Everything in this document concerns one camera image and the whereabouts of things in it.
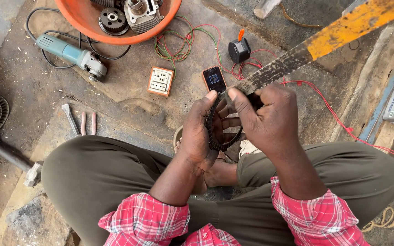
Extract person's right hand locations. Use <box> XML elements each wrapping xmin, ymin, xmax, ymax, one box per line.
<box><xmin>227</xmin><ymin>82</ymin><xmax>301</xmax><ymax>163</ymax></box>

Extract person's left hand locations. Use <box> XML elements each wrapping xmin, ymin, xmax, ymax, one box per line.
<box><xmin>180</xmin><ymin>90</ymin><xmax>243</xmax><ymax>173</ymax></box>

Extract black toothed clutch plate ring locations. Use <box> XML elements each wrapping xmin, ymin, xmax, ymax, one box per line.
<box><xmin>205</xmin><ymin>92</ymin><xmax>244</xmax><ymax>152</ymax></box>

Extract long yellow-painted metal blade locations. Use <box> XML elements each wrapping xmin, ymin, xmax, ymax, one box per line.
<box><xmin>231</xmin><ymin>0</ymin><xmax>394</xmax><ymax>97</ymax></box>

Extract beige sandal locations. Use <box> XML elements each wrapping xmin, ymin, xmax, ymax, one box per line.
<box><xmin>173</xmin><ymin>125</ymin><xmax>184</xmax><ymax>155</ymax></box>

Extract white cloth rag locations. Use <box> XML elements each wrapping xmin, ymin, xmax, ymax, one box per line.
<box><xmin>239</xmin><ymin>139</ymin><xmax>263</xmax><ymax>159</ymax></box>

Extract person's bare foot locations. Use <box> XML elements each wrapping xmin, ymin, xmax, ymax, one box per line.
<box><xmin>179</xmin><ymin>137</ymin><xmax>239</xmax><ymax>196</ymax></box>

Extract phone in orange case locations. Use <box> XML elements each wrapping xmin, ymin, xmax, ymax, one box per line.
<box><xmin>202</xmin><ymin>66</ymin><xmax>228</xmax><ymax>93</ymax></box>

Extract orange-framed white socket board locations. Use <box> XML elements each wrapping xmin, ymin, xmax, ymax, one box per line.
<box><xmin>147</xmin><ymin>66</ymin><xmax>175</xmax><ymax>97</ymax></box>

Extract black box with orange lever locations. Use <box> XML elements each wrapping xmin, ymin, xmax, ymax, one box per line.
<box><xmin>228</xmin><ymin>29</ymin><xmax>251</xmax><ymax>64</ymax></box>

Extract olive green trousers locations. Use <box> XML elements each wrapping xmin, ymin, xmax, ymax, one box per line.
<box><xmin>41</xmin><ymin>135</ymin><xmax>394</xmax><ymax>246</ymax></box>

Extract white plastic tube piece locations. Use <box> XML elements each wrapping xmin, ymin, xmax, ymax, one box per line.
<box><xmin>253</xmin><ymin>0</ymin><xmax>282</xmax><ymax>20</ymax></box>

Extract red plaid shirt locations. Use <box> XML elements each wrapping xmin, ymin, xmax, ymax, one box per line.
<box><xmin>98</xmin><ymin>176</ymin><xmax>372</xmax><ymax>246</ymax></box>

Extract grey steel spanner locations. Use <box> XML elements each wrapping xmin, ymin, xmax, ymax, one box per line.
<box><xmin>62</xmin><ymin>103</ymin><xmax>81</xmax><ymax>137</ymax></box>

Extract grey finned engine cylinder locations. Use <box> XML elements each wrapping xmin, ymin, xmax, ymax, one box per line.
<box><xmin>124</xmin><ymin>0</ymin><xmax>164</xmax><ymax>34</ymax></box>

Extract dark toothed gear sprocket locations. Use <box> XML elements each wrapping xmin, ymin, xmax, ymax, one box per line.
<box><xmin>98</xmin><ymin>8</ymin><xmax>129</xmax><ymax>36</ymax></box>

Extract teal angle grinder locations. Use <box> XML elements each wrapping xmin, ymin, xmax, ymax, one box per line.
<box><xmin>36</xmin><ymin>33</ymin><xmax>108</xmax><ymax>83</ymax></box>

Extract dark ribbed engine part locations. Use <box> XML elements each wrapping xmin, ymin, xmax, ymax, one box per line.
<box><xmin>90</xmin><ymin>0</ymin><xmax>116</xmax><ymax>9</ymax></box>

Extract orange plastic basin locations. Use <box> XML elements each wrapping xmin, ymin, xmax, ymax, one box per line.
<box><xmin>54</xmin><ymin>0</ymin><xmax>183</xmax><ymax>46</ymax></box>

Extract green electric wire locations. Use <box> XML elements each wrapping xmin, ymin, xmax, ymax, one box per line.
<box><xmin>154</xmin><ymin>15</ymin><xmax>222</xmax><ymax>74</ymax></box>

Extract brown curved strap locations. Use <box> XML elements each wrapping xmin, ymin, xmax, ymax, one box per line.
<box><xmin>278</xmin><ymin>3</ymin><xmax>323</xmax><ymax>29</ymax></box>

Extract pliers with pink handles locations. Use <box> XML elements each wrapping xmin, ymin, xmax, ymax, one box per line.
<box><xmin>80</xmin><ymin>111</ymin><xmax>97</xmax><ymax>136</ymax></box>

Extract blue painted metal rail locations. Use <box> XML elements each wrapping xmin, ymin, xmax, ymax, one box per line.
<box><xmin>358</xmin><ymin>32</ymin><xmax>394</xmax><ymax>145</ymax></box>

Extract tan twisted rope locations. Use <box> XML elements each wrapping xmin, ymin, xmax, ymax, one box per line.
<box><xmin>361</xmin><ymin>200</ymin><xmax>394</xmax><ymax>233</ymax></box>

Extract steel hammer with metal handle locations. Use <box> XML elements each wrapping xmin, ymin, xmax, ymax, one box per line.
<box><xmin>0</xmin><ymin>138</ymin><xmax>44</xmax><ymax>188</ymax></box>

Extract black grinder power cable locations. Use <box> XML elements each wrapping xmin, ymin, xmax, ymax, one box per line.
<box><xmin>26</xmin><ymin>8</ymin><xmax>132</xmax><ymax>69</ymax></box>

